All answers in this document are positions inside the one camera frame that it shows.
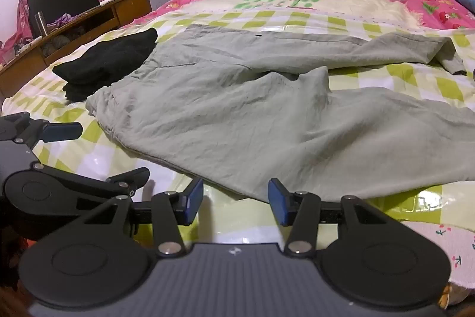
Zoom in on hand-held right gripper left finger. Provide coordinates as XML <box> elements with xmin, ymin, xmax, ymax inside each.
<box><xmin>80</xmin><ymin>178</ymin><xmax>205</xmax><ymax>258</ymax></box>

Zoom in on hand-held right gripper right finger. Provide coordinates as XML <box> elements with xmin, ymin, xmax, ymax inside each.
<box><xmin>268</xmin><ymin>178</ymin><xmax>375</xmax><ymax>258</ymax></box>

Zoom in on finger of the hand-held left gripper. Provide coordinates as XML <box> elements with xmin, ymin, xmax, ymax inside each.
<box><xmin>36</xmin><ymin>165</ymin><xmax>151</xmax><ymax>199</ymax></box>
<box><xmin>0</xmin><ymin>112</ymin><xmax>83</xmax><ymax>145</ymax></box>

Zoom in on grey-green pants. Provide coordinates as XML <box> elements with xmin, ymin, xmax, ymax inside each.
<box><xmin>85</xmin><ymin>23</ymin><xmax>475</xmax><ymax>202</ymax></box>

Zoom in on black folded clothes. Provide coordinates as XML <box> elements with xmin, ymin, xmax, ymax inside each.
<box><xmin>52</xmin><ymin>28</ymin><xmax>159</xmax><ymax>103</ymax></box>

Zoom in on pink cloth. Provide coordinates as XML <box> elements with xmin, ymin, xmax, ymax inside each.
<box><xmin>0</xmin><ymin>0</ymin><xmax>114</xmax><ymax>65</ymax></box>

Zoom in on metal thermos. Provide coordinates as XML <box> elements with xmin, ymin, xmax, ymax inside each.
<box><xmin>34</xmin><ymin>12</ymin><xmax>49</xmax><ymax>37</ymax></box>

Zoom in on purple cloth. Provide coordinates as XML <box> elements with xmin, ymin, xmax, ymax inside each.
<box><xmin>50</xmin><ymin>13</ymin><xmax>81</xmax><ymax>29</ymax></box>

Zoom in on wooden desk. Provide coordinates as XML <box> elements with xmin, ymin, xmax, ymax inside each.
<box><xmin>0</xmin><ymin>0</ymin><xmax>153</xmax><ymax>98</ymax></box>

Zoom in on bed with checkered floral sheet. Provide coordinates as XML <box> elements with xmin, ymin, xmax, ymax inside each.
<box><xmin>0</xmin><ymin>0</ymin><xmax>475</xmax><ymax>266</ymax></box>

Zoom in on white cherry print cloth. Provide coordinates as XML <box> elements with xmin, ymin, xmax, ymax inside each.
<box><xmin>419</xmin><ymin>220</ymin><xmax>475</xmax><ymax>297</ymax></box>

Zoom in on pink floral quilt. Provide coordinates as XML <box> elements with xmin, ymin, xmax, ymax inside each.
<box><xmin>404</xmin><ymin>0</ymin><xmax>475</xmax><ymax>31</ymax></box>

